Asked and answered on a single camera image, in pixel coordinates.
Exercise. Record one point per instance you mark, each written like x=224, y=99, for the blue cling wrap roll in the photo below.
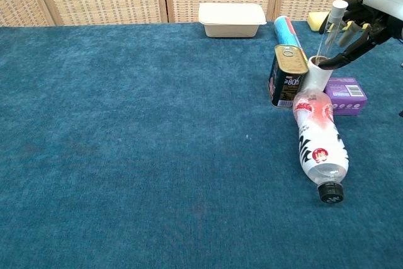
x=285, y=34

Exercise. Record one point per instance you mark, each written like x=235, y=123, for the gold lidded luncheon meat can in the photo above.
x=289, y=61

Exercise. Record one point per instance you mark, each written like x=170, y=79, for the small purple box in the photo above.
x=346, y=95

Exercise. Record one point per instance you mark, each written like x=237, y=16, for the blue table cloth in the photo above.
x=126, y=140

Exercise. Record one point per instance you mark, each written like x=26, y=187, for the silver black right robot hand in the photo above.
x=382, y=1

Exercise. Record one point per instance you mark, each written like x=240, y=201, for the white red plastic bottle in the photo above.
x=321, y=143

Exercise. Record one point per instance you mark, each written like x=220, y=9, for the beige lidded food container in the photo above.
x=231, y=18

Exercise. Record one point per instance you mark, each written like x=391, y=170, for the yellow sponge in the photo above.
x=316, y=21

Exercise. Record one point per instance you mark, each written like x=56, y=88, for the white paper roll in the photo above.
x=316, y=78

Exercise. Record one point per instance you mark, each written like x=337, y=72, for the glass test tube white cap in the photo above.
x=338, y=7

